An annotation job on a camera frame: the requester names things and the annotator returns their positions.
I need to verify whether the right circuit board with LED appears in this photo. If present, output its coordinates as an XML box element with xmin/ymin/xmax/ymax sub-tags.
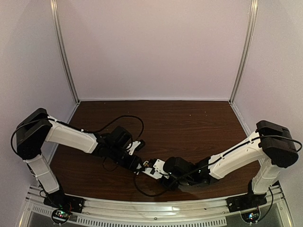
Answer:
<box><xmin>240</xmin><ymin>209</ymin><xmax>260</xmax><ymax>224</ymax></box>

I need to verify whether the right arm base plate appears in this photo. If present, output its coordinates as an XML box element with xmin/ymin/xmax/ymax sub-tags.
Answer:
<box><xmin>226</xmin><ymin>193</ymin><xmax>267</xmax><ymax>212</ymax></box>

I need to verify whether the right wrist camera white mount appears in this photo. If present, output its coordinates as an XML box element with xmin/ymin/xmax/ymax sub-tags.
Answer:
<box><xmin>153</xmin><ymin>159</ymin><xmax>169</xmax><ymax>179</ymax></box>

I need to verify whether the circuit board with led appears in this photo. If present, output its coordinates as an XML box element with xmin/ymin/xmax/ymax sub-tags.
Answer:
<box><xmin>240</xmin><ymin>209</ymin><xmax>260</xmax><ymax>224</ymax></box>
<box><xmin>51</xmin><ymin>209</ymin><xmax>71</xmax><ymax>224</ymax></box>

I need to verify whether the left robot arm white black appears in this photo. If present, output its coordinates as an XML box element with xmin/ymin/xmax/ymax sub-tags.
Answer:
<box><xmin>10</xmin><ymin>108</ymin><xmax>145</xmax><ymax>210</ymax></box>

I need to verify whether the left aluminium frame post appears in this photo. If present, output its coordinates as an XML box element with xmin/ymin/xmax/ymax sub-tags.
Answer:
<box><xmin>50</xmin><ymin>0</ymin><xmax>80</xmax><ymax>104</ymax></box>

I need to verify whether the right aluminium frame post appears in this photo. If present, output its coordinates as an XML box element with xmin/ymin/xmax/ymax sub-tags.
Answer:
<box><xmin>229</xmin><ymin>0</ymin><xmax>258</xmax><ymax>104</ymax></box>

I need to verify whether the left circuit board with LED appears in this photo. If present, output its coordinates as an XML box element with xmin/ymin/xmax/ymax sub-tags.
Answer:
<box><xmin>51</xmin><ymin>209</ymin><xmax>71</xmax><ymax>224</ymax></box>

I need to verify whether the aluminium frame post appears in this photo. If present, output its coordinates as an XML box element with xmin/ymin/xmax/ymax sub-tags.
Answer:
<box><xmin>50</xmin><ymin>0</ymin><xmax>80</xmax><ymax>104</ymax></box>
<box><xmin>229</xmin><ymin>0</ymin><xmax>258</xmax><ymax>104</ymax></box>

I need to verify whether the left black camera cable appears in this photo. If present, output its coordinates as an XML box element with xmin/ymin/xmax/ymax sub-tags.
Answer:
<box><xmin>10</xmin><ymin>115</ymin><xmax>145</xmax><ymax>161</ymax></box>

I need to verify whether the black camera cable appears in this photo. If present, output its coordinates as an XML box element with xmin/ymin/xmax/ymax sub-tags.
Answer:
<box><xmin>10</xmin><ymin>115</ymin><xmax>145</xmax><ymax>161</ymax></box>
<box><xmin>134</xmin><ymin>138</ymin><xmax>303</xmax><ymax>197</ymax></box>

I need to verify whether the white red remote control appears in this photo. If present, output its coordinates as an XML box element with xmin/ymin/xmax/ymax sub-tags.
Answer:
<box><xmin>143</xmin><ymin>159</ymin><xmax>160</xmax><ymax>180</ymax></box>

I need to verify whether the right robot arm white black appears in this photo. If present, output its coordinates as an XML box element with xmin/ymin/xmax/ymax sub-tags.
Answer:
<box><xmin>160</xmin><ymin>120</ymin><xmax>299</xmax><ymax>211</ymax></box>

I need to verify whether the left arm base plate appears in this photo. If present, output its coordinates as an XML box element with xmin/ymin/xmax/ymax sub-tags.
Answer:
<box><xmin>43</xmin><ymin>193</ymin><xmax>84</xmax><ymax>213</ymax></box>

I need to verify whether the right black camera cable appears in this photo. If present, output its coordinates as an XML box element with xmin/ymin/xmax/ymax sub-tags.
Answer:
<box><xmin>134</xmin><ymin>138</ymin><xmax>303</xmax><ymax>197</ymax></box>

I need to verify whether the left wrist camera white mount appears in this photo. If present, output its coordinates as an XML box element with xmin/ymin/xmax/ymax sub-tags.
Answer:
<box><xmin>126</xmin><ymin>140</ymin><xmax>145</xmax><ymax>155</ymax></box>

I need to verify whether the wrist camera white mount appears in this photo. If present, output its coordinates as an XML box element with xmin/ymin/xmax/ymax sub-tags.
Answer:
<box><xmin>126</xmin><ymin>140</ymin><xmax>145</xmax><ymax>155</ymax></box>
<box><xmin>153</xmin><ymin>159</ymin><xmax>169</xmax><ymax>179</ymax></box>

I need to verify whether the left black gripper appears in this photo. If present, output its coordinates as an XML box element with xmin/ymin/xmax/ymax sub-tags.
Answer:
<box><xmin>109</xmin><ymin>146</ymin><xmax>144</xmax><ymax>173</ymax></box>

